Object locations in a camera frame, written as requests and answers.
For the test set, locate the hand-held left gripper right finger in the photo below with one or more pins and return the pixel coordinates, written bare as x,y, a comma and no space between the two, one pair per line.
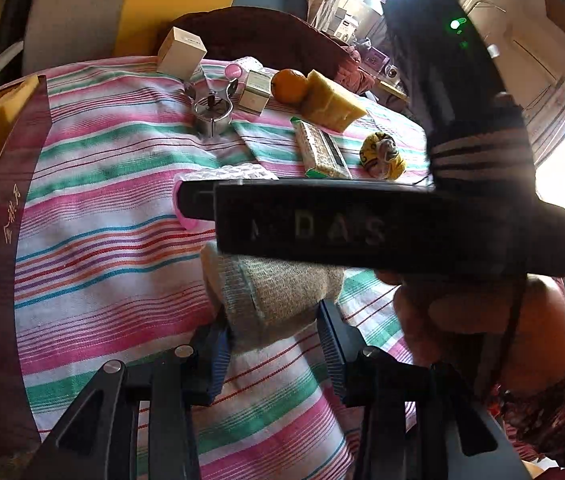
332,355

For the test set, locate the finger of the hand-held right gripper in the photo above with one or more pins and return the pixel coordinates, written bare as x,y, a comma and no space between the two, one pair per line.
197,200

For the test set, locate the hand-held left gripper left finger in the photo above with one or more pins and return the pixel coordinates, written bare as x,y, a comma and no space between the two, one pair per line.
220,365

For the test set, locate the clear pink plastic case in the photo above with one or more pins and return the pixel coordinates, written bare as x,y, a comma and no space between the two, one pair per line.
232,172

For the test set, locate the white socks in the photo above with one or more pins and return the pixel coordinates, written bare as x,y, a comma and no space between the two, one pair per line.
272,290

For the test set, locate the yellow printed sock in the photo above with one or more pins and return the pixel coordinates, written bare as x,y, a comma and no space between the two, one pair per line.
385,155

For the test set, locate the green and white box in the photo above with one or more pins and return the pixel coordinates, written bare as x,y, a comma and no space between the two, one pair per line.
257,90

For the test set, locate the orange fruit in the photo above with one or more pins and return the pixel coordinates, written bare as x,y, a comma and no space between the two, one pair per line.
290,86

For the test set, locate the yellow sponge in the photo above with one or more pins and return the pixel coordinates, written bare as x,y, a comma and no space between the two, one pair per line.
332,102

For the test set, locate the person's right forearm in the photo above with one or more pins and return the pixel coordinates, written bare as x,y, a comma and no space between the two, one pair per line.
542,335

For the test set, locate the person's right hand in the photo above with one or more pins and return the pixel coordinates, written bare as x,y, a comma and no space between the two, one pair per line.
437,315

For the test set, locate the striped tablecloth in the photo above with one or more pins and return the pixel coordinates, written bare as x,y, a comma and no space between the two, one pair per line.
112,210

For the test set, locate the green and white snack bar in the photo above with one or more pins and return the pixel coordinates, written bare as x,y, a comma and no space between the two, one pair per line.
322,152

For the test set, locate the small pink cap bottle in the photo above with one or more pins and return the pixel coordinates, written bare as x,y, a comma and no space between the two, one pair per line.
237,70

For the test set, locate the striped curtain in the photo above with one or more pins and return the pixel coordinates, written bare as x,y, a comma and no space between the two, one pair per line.
562,125

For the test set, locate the small white box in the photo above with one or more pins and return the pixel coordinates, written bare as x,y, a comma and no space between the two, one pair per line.
182,52

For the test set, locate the dark brown cloth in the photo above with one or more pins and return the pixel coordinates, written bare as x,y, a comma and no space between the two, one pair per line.
262,35

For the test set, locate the pink cloth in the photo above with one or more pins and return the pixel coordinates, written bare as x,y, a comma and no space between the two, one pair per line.
355,75

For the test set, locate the purple box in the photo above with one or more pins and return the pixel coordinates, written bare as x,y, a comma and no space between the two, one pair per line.
375,57

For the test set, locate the grey yellow blue chair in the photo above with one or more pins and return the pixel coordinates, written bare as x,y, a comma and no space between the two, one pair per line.
92,10

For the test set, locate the person's floral garment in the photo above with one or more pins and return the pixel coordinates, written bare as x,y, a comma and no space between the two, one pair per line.
562,420

